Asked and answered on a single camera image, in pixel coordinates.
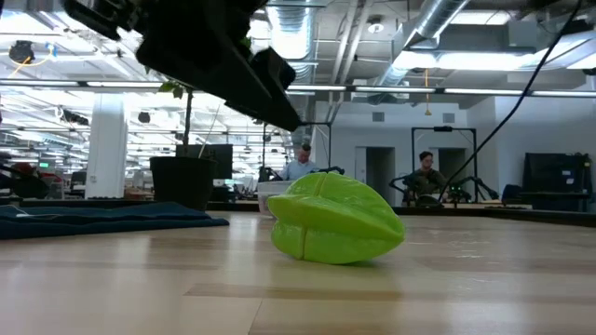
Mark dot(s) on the dark blue folded cloth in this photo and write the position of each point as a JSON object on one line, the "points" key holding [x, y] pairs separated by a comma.
{"points": [[93, 221]]}

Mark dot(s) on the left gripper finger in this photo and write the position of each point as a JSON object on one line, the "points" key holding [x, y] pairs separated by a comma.
{"points": [[274, 70], [209, 65]]}

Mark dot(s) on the white square column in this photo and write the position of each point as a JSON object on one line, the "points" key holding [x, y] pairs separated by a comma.
{"points": [[107, 149]]}

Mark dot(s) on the black cabinet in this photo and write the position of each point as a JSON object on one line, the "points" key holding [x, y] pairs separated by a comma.
{"points": [[556, 179]]}

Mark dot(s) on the black background monitor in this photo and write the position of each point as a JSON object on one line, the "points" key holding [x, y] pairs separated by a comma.
{"points": [[219, 158]]}

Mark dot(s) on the green plant in black pot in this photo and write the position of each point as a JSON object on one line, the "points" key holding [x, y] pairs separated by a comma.
{"points": [[181, 183]]}

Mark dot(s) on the person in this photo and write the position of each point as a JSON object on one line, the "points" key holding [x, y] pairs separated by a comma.
{"points": [[426, 174], [300, 167]]}

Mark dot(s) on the black stand frame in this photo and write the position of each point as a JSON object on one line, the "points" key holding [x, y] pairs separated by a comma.
{"points": [[330, 144], [442, 129]]}

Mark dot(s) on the clear plastic tupperware container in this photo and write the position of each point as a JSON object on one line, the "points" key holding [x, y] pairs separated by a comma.
{"points": [[270, 197]]}

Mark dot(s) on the silver ventilation duct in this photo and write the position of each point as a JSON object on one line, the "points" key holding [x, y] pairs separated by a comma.
{"points": [[433, 18], [293, 28]]}

